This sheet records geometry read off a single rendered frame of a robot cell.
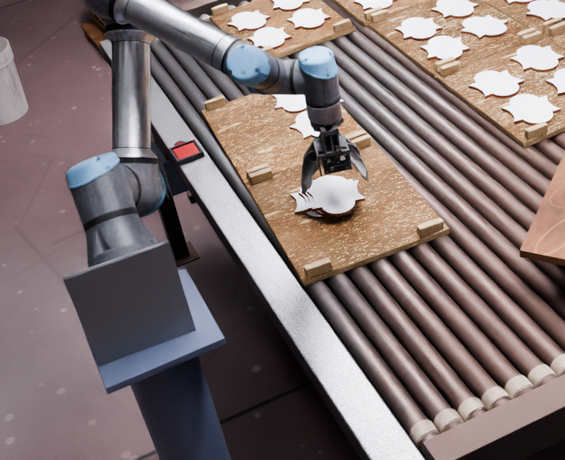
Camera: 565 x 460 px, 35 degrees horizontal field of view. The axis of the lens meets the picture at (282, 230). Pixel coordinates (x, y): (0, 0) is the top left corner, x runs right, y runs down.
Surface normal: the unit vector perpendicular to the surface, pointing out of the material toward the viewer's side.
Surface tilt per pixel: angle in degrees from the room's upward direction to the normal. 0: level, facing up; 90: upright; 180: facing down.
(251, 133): 0
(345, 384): 0
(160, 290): 90
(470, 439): 0
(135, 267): 90
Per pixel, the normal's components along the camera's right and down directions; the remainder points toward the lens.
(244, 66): -0.33, 0.02
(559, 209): -0.15, -0.77
